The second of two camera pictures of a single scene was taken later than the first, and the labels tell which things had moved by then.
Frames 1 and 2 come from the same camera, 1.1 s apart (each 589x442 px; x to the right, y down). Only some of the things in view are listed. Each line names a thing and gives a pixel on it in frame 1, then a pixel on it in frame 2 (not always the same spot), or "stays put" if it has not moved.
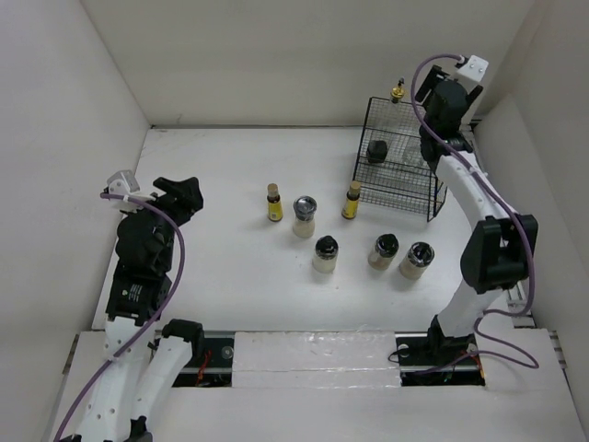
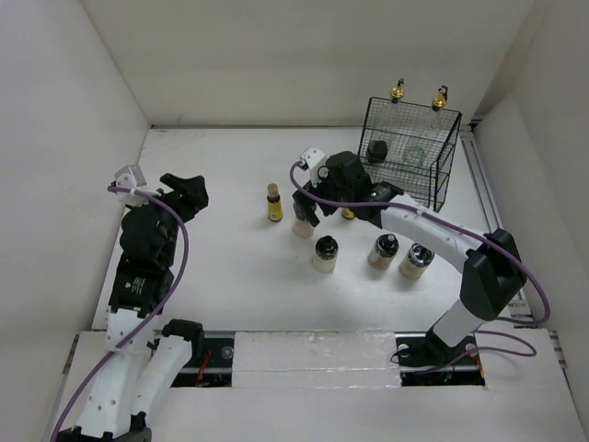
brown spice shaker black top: x=386 y=247 stays put
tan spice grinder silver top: x=419 y=257 stays put
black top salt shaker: x=326 y=252 stays put
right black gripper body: x=436 y=74 to x=328 y=189
